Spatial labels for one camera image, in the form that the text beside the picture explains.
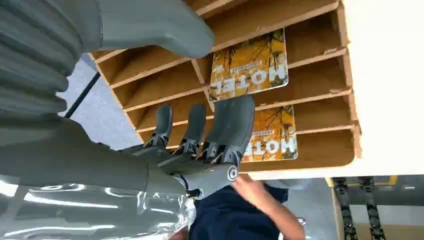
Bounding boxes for thin black cable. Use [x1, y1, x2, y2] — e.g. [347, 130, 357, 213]
[63, 71, 102, 119]

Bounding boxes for yellow floor tape strip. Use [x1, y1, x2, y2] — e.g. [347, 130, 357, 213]
[325, 175, 398, 188]

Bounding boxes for wooden slotted card box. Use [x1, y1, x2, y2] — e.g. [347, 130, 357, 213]
[88, 0, 363, 174]

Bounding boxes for ribbed grey right arm sleeve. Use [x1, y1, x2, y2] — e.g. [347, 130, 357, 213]
[0, 0, 102, 121]

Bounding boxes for person's hand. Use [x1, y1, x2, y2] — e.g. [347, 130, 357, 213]
[231, 174, 264, 209]

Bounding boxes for yellow hotel print card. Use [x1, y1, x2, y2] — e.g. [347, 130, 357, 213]
[241, 104, 299, 164]
[207, 27, 290, 103]

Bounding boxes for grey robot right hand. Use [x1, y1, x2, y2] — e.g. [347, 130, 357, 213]
[0, 0, 256, 240]

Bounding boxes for person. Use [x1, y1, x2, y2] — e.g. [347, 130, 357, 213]
[168, 174, 307, 240]

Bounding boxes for black ribbed leg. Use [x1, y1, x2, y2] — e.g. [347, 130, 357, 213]
[359, 176, 387, 240]
[332, 177, 359, 240]

